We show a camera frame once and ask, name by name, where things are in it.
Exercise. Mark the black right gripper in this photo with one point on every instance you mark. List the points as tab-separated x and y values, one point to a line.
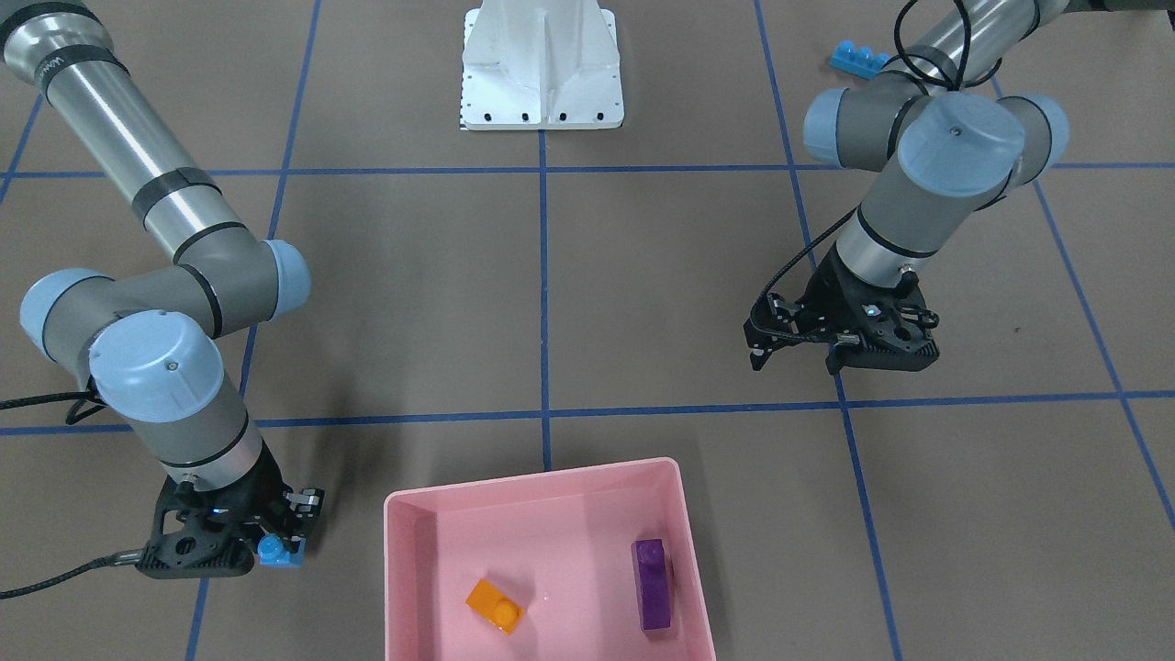
265	483

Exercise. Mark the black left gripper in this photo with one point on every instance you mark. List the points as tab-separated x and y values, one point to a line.
829	284

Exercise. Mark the small blue toy block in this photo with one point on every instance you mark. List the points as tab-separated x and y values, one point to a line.
274	551

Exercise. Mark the orange toy block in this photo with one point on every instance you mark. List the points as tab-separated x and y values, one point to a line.
492	605

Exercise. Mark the purple toy block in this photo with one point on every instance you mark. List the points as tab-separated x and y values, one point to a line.
652	573

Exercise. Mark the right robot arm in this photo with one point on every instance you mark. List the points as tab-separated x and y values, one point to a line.
146	347

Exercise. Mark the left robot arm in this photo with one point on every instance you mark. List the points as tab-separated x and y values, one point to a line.
940	153

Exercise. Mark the pink plastic box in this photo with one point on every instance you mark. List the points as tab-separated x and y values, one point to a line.
556	542

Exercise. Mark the long blue toy block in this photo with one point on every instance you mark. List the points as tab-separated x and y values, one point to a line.
858	61

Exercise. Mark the white metal mounting base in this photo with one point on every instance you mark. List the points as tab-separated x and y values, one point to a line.
540	65

